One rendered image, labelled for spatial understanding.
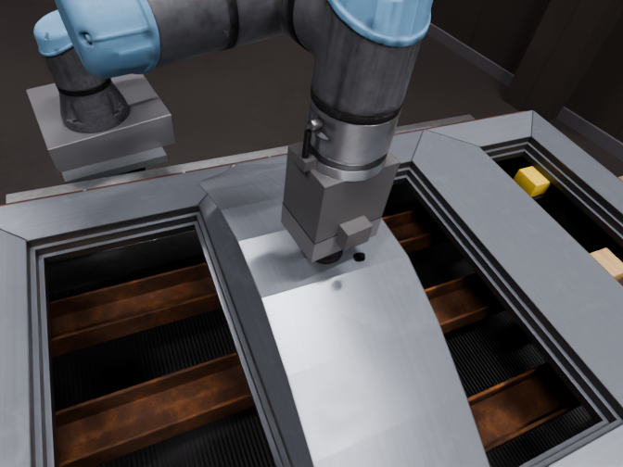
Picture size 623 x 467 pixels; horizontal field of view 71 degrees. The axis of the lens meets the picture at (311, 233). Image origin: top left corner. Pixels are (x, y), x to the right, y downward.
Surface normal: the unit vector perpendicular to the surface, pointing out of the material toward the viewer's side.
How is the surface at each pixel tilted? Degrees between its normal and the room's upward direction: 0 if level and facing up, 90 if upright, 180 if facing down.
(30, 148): 0
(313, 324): 18
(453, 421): 30
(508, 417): 0
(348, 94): 91
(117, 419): 0
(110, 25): 69
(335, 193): 90
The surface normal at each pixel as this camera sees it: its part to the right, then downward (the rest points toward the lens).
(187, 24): 0.55, 0.62
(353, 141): -0.01, 0.75
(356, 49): -0.32, 0.69
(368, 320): 0.22, -0.41
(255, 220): -0.01, -0.84
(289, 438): 0.11, -0.66
